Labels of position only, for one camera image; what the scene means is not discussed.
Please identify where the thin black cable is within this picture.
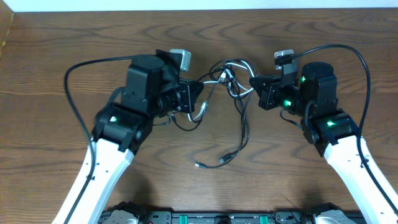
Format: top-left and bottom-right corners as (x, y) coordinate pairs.
(152, 67), (237, 131)

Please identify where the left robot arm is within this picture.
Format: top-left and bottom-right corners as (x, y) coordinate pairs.
(54, 49), (204, 223)

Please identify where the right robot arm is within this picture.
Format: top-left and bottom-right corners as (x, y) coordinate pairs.
(249, 62), (397, 223)

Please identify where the thick black cable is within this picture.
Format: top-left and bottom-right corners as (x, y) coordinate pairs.
(194, 58), (259, 169)

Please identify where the white cable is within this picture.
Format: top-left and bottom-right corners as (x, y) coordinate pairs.
(187, 61), (256, 123)

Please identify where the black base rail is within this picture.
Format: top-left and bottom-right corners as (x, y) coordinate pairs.
(99, 202), (364, 224)

